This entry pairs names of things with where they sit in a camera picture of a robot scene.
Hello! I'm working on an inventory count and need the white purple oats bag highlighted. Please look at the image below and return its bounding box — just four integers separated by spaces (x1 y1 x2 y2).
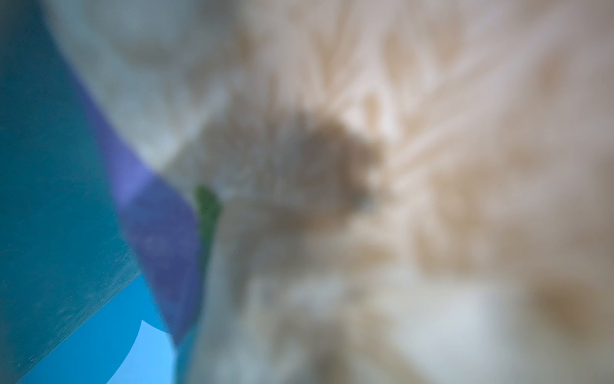
43 1 613 383

